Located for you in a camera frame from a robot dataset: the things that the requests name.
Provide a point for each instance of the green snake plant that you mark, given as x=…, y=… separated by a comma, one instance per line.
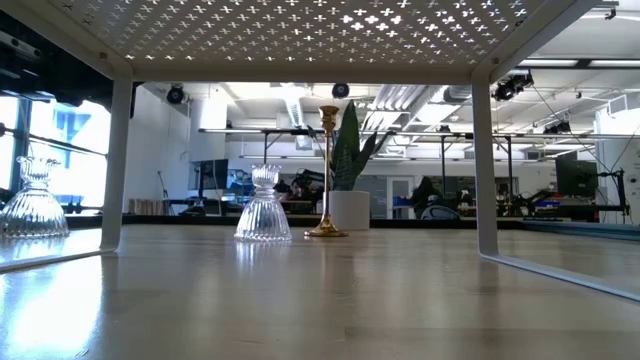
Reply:
x=347, y=160

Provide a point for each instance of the dark office chair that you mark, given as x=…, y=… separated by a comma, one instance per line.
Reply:
x=440, y=213

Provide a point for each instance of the black round ceiling speaker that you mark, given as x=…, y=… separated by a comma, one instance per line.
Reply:
x=175, y=94
x=340, y=90

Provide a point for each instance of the white patterned placemat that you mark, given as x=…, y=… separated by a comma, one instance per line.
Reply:
x=300, y=45

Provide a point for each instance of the brass candlestick holder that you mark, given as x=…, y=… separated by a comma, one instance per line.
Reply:
x=326, y=231

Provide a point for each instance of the person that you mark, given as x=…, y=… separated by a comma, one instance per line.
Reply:
x=425, y=195

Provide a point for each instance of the black ceiling camera mount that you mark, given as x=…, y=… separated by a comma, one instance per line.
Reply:
x=557, y=128
x=510, y=87

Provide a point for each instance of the black monitor stand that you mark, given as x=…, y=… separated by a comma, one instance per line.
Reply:
x=620, y=195

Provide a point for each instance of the black metal table frame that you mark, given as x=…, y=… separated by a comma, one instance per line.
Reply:
x=200, y=220

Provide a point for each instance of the blue storage bins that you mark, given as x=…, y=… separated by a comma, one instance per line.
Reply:
x=402, y=201

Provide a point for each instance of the clear ribbed glass candle holder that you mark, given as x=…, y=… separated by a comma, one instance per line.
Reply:
x=32, y=210
x=263, y=215

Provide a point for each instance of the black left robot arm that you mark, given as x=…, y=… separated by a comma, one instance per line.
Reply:
x=60, y=75

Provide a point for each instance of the white round plant pot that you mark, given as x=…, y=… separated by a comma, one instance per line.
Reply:
x=350, y=210

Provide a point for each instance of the black computer monitor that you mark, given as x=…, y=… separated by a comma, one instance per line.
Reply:
x=575, y=177
x=212, y=174

